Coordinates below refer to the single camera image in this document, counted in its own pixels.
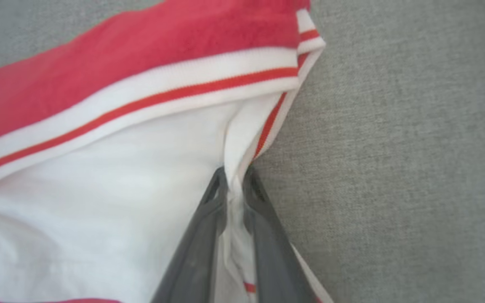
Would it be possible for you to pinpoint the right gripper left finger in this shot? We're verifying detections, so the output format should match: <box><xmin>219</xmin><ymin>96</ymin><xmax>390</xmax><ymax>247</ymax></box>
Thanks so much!
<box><xmin>151</xmin><ymin>167</ymin><xmax>229</xmax><ymax>303</ymax></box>

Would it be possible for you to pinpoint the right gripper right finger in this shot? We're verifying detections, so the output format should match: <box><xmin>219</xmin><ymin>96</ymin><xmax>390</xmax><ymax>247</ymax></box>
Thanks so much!
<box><xmin>242</xmin><ymin>166</ymin><xmax>317</xmax><ymax>303</ymax></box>

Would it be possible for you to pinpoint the red basketball jersey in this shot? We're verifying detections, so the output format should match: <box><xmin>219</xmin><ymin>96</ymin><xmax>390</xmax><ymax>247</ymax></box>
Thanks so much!
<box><xmin>0</xmin><ymin>0</ymin><xmax>336</xmax><ymax>303</ymax></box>

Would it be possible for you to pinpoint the grey fabric sofa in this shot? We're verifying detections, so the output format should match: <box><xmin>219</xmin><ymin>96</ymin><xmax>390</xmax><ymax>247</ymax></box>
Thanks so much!
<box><xmin>0</xmin><ymin>0</ymin><xmax>485</xmax><ymax>303</ymax></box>

